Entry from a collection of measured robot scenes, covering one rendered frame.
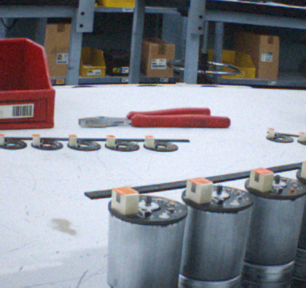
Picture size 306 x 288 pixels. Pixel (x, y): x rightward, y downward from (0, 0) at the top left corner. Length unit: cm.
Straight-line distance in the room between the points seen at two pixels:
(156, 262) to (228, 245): 3
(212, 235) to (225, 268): 1
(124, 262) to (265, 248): 6
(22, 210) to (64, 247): 5
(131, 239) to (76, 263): 12
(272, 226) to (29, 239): 15
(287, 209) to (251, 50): 478
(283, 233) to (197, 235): 4
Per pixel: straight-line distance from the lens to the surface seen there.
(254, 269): 27
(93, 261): 35
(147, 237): 23
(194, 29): 285
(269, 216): 26
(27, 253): 35
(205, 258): 25
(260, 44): 494
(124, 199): 23
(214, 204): 25
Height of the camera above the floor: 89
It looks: 14 degrees down
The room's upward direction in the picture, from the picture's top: 4 degrees clockwise
